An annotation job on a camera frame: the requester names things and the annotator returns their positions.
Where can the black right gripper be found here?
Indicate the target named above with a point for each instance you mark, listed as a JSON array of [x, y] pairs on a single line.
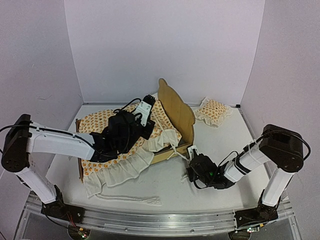
[[192, 177]]

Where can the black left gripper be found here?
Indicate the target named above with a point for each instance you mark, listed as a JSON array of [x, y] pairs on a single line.
[[150, 127]]

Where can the duck print mattress cushion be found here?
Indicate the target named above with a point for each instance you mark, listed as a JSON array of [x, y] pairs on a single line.
[[129, 165]]

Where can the wooden pet bed frame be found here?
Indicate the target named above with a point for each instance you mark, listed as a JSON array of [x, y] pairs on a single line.
[[181, 116]]

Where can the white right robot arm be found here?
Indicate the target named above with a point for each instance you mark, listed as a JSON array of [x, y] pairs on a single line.
[[285, 148]]

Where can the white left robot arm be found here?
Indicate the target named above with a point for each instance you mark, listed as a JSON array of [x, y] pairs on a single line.
[[26, 137]]

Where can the small duck print pillow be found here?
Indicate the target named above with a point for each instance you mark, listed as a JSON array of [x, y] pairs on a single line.
[[212, 112]]

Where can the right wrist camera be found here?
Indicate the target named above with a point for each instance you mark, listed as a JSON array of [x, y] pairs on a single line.
[[192, 152]]

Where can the aluminium front rail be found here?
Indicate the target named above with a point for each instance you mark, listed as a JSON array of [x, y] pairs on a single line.
[[180, 212]]

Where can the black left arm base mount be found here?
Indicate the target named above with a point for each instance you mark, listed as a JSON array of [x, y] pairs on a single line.
[[58, 209]]

